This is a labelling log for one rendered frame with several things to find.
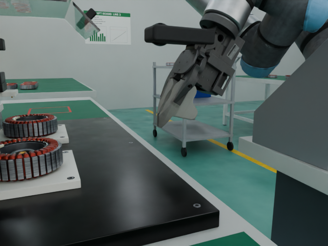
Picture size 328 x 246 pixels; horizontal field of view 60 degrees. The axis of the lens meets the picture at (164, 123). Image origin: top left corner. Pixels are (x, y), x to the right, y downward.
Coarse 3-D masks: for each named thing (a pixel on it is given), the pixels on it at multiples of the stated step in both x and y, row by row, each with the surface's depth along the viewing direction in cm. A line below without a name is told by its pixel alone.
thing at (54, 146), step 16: (0, 144) 43; (16, 144) 45; (32, 144) 46; (48, 144) 44; (0, 160) 38; (16, 160) 37; (32, 160) 38; (48, 160) 40; (0, 176) 38; (16, 176) 38; (32, 176) 39
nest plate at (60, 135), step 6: (60, 126) 72; (0, 132) 66; (54, 132) 66; (60, 132) 66; (66, 132) 66; (0, 138) 61; (6, 138) 61; (12, 138) 61; (54, 138) 61; (60, 138) 61; (66, 138) 61
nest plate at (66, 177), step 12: (72, 156) 49; (60, 168) 43; (72, 168) 43; (24, 180) 39; (36, 180) 39; (48, 180) 39; (60, 180) 39; (72, 180) 39; (0, 192) 36; (12, 192) 36; (24, 192) 37; (36, 192) 37; (48, 192) 38
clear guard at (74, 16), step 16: (0, 0) 56; (16, 0) 56; (32, 0) 56; (48, 0) 56; (64, 0) 57; (32, 16) 75; (48, 16) 75; (64, 16) 75; (80, 16) 62; (80, 32) 78; (96, 32) 63
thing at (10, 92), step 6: (0, 72) 59; (0, 78) 58; (0, 84) 58; (6, 84) 64; (0, 90) 58; (6, 90) 62; (12, 90) 62; (0, 96) 59; (6, 96) 59; (12, 96) 60
